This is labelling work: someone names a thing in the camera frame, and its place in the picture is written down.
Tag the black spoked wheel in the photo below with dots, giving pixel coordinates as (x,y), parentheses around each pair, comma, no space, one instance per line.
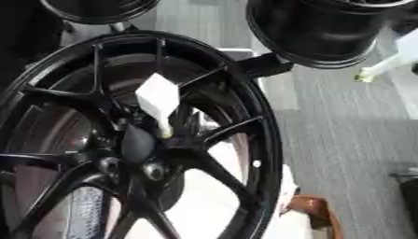
(228,93)

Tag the brown wooden chair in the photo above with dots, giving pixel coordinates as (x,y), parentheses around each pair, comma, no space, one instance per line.
(315,207)

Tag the black wheel holder bracket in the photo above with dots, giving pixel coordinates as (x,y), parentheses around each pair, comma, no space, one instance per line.
(265,65)

